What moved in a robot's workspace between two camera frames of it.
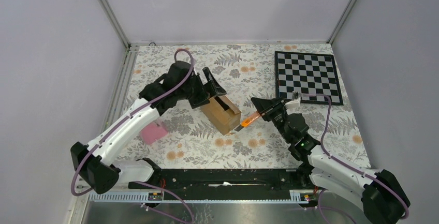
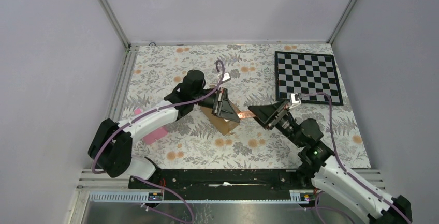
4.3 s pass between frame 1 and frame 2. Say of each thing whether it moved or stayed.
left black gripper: moved
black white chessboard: stayed
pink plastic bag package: stayed
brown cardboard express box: stayed
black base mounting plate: stayed
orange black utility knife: moved
